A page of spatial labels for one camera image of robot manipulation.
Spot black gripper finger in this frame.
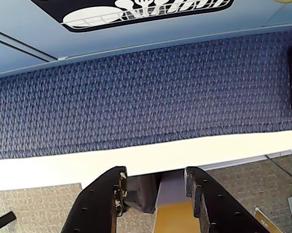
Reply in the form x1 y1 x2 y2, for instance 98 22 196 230
61 166 129 233
184 166 270 233

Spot blue door with dish sticker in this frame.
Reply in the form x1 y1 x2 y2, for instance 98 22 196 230
0 0 285 61

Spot yellow wooden board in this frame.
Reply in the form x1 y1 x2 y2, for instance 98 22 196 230
153 200 195 233

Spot gold labelled strip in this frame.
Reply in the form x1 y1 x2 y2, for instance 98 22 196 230
253 206 277 233

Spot white table leg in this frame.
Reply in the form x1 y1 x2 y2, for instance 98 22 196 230
156 169 186 212

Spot black flat bar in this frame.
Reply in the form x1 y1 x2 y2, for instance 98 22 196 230
0 210 17 228

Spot blue woven mat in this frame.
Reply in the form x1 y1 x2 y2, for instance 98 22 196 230
0 29 292 161

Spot light blue toy kitchen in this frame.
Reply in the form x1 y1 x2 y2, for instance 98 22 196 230
0 0 292 79

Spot black thin cable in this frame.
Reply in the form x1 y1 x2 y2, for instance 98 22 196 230
264 155 292 183

